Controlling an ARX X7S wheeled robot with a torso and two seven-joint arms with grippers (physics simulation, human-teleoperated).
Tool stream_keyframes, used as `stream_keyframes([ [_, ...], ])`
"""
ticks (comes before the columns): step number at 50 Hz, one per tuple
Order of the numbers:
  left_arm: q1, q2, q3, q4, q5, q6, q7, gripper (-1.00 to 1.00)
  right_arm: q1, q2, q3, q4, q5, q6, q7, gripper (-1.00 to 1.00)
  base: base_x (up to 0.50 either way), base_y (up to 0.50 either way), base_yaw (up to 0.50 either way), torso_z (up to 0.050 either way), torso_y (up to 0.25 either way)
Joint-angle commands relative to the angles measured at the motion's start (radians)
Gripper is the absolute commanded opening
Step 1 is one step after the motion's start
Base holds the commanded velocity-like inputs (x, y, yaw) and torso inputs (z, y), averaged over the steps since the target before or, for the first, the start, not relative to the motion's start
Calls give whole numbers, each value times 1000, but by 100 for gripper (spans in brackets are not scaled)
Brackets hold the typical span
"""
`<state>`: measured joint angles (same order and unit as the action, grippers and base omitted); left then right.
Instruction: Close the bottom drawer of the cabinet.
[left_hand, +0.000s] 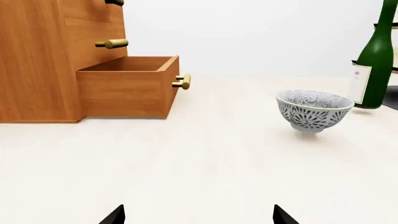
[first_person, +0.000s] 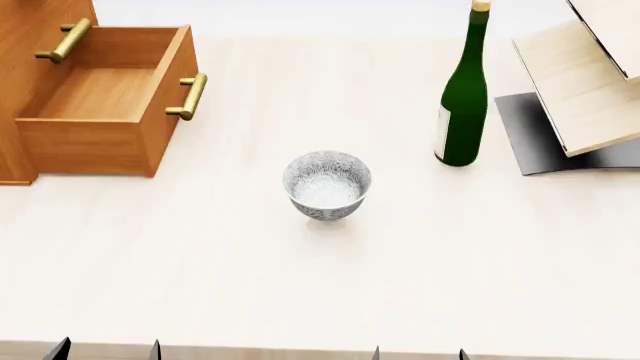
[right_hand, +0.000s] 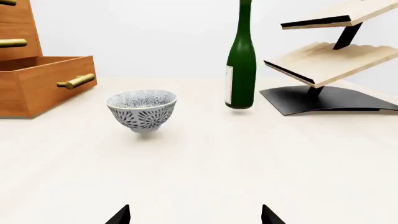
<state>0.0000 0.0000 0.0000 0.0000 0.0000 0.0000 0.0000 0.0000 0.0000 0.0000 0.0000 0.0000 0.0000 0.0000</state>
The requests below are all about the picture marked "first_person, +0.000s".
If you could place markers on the small light wooden rack board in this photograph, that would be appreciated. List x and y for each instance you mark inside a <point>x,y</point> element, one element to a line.
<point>617,33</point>

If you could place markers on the light wooden wine rack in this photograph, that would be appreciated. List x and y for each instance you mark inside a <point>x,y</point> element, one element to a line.
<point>585,93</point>

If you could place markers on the brown wooden cabinet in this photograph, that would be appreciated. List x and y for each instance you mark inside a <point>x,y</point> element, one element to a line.
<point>20,33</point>

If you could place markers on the black metal rack base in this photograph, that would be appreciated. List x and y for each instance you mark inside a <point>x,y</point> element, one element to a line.
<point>525,127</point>

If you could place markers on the green glass wine bottle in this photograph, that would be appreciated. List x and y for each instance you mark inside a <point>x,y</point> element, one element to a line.
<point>465,112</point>

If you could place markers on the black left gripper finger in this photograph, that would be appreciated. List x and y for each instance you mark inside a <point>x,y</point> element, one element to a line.
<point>156,352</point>
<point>61,350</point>

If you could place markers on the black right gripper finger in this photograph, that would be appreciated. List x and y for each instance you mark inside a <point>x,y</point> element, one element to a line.
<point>376,355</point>
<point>463,356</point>

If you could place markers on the brown wooden open drawer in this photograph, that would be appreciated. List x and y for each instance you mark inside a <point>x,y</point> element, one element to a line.
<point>80,146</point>

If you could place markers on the white patterned ceramic bowl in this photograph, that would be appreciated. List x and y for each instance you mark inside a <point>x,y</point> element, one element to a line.
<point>327,187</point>

